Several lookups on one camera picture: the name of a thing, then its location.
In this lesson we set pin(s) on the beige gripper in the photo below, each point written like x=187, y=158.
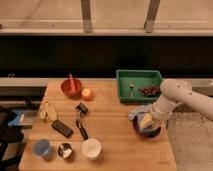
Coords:
x=154, y=117

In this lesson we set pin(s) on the purple bowl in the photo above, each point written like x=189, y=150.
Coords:
x=148, y=135

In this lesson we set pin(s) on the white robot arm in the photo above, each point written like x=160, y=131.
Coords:
x=173, y=93

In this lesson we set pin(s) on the red bowl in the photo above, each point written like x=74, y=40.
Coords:
x=65, y=87

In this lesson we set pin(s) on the clear plastic bag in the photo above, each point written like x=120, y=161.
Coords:
x=139, y=112

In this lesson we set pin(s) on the bunch of red grapes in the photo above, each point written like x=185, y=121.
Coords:
x=150, y=91

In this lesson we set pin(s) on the green plastic tray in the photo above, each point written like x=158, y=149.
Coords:
x=140, y=78

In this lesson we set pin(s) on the white cup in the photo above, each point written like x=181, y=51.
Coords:
x=91, y=148

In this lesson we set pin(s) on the black dish brush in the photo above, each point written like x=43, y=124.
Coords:
x=81, y=111

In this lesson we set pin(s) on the red spoon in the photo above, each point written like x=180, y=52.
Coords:
x=72, y=84

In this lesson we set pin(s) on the black rectangular block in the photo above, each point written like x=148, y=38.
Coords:
x=62, y=128

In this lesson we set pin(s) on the small metal cup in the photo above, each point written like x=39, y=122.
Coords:
x=65, y=150

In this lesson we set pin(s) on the peeled banana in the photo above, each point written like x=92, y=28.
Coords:
x=47, y=110

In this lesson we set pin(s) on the blue plastic cup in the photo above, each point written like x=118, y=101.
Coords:
x=42, y=148

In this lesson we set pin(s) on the black chair with blue item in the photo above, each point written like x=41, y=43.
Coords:
x=9, y=134

